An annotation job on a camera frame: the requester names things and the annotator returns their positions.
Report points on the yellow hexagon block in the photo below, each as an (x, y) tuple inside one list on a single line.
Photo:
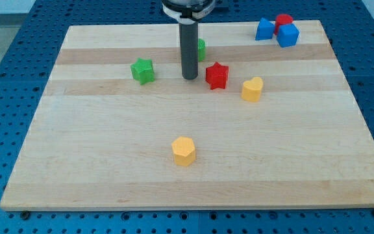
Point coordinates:
[(183, 151)]

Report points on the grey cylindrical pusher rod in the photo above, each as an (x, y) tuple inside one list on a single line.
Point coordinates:
[(188, 35)]

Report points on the wooden board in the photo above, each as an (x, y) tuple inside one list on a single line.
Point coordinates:
[(100, 141)]

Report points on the green star block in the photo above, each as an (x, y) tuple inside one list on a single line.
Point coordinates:
[(142, 71)]

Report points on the blue triangle block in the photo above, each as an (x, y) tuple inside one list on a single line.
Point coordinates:
[(264, 30)]

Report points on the blue cube block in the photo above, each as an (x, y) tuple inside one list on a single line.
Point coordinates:
[(287, 35)]

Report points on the yellow heart block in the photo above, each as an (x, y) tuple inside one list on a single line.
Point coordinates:
[(252, 89)]

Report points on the red cylinder block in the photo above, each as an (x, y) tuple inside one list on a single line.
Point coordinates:
[(282, 19)]

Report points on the white black robot arm flange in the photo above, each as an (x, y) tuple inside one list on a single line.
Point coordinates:
[(188, 10)]

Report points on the red star block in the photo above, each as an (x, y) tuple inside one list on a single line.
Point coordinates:
[(217, 76)]

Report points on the green cylinder block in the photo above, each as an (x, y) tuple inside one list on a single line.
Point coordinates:
[(201, 49)]

